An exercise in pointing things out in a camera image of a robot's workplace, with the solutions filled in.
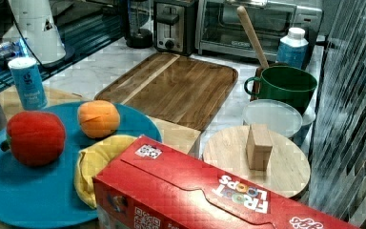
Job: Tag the black toaster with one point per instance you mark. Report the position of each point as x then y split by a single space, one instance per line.
174 25

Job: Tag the blue salt canister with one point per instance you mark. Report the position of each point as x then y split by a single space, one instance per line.
28 83

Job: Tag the white paper towel roll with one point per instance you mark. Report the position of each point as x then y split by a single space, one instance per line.
34 23

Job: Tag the black paper towel holder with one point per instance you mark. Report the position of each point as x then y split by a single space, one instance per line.
67 58

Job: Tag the glass french press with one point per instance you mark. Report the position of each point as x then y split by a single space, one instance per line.
139 32

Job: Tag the round wooden jar lid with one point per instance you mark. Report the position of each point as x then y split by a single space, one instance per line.
288 170

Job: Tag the yellow cloth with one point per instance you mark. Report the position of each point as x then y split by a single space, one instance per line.
94 159

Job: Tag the clear plastic container lid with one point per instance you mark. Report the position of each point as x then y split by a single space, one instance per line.
278 116

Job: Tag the green mug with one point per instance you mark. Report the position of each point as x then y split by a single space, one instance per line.
286 84

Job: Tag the red bell pepper toy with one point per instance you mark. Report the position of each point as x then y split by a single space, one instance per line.
35 138

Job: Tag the wooden cutting board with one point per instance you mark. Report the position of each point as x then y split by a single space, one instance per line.
174 88

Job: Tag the orange peach toy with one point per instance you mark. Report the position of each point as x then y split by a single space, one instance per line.
98 118

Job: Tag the blue white-capped bottle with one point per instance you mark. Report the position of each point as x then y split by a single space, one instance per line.
292 48

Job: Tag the silver toaster oven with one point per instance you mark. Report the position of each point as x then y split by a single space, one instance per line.
218 27

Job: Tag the blue round plate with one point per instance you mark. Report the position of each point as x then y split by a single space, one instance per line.
44 197

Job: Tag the red Froot Loops cereal box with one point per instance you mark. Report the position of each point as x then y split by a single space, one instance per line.
153 186

